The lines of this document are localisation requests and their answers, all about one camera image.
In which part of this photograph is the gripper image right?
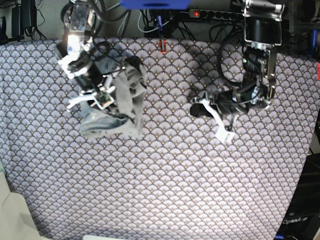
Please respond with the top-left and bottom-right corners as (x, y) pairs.
(189, 89), (242, 118)

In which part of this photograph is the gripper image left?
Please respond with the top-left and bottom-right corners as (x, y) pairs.
(74, 63), (106, 91)

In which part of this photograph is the light grey T-shirt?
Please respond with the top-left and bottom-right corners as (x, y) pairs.
(79, 56), (147, 139)

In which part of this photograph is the robot arm image right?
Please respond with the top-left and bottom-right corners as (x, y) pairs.
(190, 0), (286, 118)

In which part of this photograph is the red clamp at table back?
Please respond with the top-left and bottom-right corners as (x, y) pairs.
(159, 40), (167, 54)

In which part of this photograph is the red clamp at table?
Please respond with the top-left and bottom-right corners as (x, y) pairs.
(317, 62), (320, 80)
(159, 40), (167, 54)

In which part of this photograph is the fan-patterned table cloth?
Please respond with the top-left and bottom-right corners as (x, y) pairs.
(0, 38), (320, 240)

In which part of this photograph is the black power adapter left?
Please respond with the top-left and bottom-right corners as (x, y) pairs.
(11, 0), (37, 38)

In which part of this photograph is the red clamp at table right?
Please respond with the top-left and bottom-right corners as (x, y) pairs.
(317, 62), (320, 80)

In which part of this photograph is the black OpenArm computer box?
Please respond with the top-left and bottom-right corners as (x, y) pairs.
(274, 153), (320, 240)

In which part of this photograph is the white camera bracket image left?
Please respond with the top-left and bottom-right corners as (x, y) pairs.
(66, 74), (116, 111)

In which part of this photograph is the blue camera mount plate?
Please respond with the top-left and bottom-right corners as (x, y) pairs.
(121, 0), (190, 10)

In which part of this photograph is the blue vertical post centre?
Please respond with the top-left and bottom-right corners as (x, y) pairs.
(157, 15), (163, 39)

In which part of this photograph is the black power strip red switch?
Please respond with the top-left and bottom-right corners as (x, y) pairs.
(188, 9), (244, 21)

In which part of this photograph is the blue post right edge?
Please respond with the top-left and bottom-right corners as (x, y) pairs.
(307, 30), (318, 57)

